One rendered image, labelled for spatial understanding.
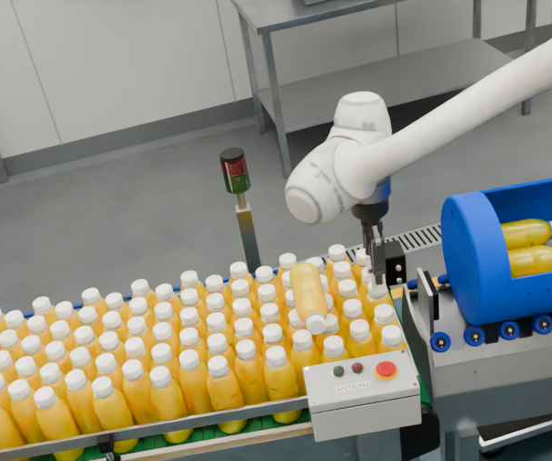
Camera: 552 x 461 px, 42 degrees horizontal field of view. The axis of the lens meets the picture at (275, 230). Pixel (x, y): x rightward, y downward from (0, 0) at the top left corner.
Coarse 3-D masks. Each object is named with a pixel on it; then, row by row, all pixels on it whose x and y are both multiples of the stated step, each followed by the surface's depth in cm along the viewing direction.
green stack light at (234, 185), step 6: (222, 174) 180; (246, 174) 179; (228, 180) 179; (234, 180) 178; (240, 180) 178; (246, 180) 180; (228, 186) 180; (234, 186) 179; (240, 186) 179; (246, 186) 180; (234, 192) 180; (240, 192) 180
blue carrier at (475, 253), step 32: (480, 192) 153; (512, 192) 162; (544, 192) 164; (448, 224) 160; (480, 224) 145; (448, 256) 166; (480, 256) 143; (480, 288) 144; (512, 288) 144; (544, 288) 145; (480, 320) 150
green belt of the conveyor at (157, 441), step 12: (396, 312) 177; (420, 384) 156; (420, 396) 152; (432, 408) 153; (252, 420) 154; (264, 420) 153; (300, 420) 152; (192, 432) 153; (204, 432) 153; (216, 432) 152; (240, 432) 151; (144, 444) 153; (156, 444) 152; (168, 444) 152; (180, 444) 151; (36, 456) 154; (48, 456) 154; (84, 456) 152; (96, 456) 152
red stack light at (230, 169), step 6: (222, 162) 176; (234, 162) 175; (240, 162) 176; (222, 168) 178; (228, 168) 176; (234, 168) 176; (240, 168) 177; (246, 168) 179; (228, 174) 177; (234, 174) 177; (240, 174) 177
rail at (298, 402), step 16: (288, 400) 146; (304, 400) 146; (192, 416) 146; (208, 416) 146; (224, 416) 147; (240, 416) 147; (256, 416) 148; (112, 432) 146; (128, 432) 146; (144, 432) 147; (160, 432) 147; (16, 448) 146; (32, 448) 146; (48, 448) 147; (64, 448) 147
